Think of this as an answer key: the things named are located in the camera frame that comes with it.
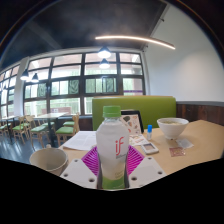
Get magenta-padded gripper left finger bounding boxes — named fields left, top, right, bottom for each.
left=59, top=145, right=101, bottom=190

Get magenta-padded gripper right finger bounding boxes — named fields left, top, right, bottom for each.
left=125, top=144, right=168, bottom=190

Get green-capped clear drink bottle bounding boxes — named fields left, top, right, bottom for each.
left=95, top=105, right=131, bottom=191

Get small white handheld device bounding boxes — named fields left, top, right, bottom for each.
left=140, top=141, right=160, bottom=156

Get beige paper cup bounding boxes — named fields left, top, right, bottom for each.
left=29, top=147, right=70, bottom=177

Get printed colourful leaflet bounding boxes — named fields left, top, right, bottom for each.
left=128, top=133, right=150, bottom=147

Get white paper sheets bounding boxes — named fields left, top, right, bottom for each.
left=62, top=130, right=98, bottom=152

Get reddish sauce packet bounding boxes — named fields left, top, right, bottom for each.
left=168, top=146, right=187, bottom=158

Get small blue-capped bottle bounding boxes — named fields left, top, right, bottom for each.
left=146, top=124, right=154, bottom=141

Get wooden green-seated chairs group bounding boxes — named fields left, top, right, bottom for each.
left=0, top=112, right=81, bottom=148

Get clear plastic packet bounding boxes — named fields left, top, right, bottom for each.
left=175, top=137, right=195, bottom=150

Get white ceramic bowl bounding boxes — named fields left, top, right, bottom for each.
left=156, top=117, right=190, bottom=141

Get green upholstered booth bench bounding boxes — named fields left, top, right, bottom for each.
left=91, top=95, right=177, bottom=132

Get wooden dining table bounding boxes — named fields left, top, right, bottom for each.
left=32, top=112, right=70, bottom=148

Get large black-framed paned window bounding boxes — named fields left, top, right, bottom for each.
left=0, top=50, right=146, bottom=118

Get black pendant lamps group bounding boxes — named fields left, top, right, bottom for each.
left=19, top=45, right=113, bottom=84

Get long curved ceiling light bar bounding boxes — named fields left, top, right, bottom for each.
left=94, top=34, right=177, bottom=51

